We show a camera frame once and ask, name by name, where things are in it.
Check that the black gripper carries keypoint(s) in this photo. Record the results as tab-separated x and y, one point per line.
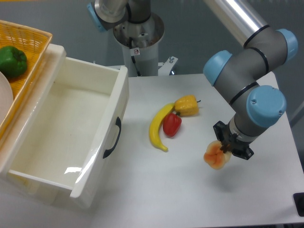
230	141

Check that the round orange bread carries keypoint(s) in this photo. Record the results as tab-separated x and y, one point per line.
215	157

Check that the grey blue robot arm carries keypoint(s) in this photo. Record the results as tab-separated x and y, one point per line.
257	107

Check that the open white drawer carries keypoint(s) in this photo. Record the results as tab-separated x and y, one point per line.
64	147

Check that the white drawer cabinet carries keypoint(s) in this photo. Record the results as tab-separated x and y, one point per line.
14	136

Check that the yellow bell pepper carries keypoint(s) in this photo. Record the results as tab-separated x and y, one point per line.
186	105

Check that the red bell pepper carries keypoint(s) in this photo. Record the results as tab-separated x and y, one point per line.
171	124

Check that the yellow banana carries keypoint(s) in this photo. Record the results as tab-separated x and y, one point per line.
155	125

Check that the black object at table edge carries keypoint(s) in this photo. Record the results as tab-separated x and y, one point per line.
299	203

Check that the yellow woven basket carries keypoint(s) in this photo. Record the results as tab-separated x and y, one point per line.
30	45

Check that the white plate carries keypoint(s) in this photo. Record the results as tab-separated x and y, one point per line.
6	97

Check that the green bell pepper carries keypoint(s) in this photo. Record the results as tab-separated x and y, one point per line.
13	62

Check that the black drawer handle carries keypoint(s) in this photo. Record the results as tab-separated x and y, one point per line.
115	137

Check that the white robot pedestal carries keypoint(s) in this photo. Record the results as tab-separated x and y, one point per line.
140	47

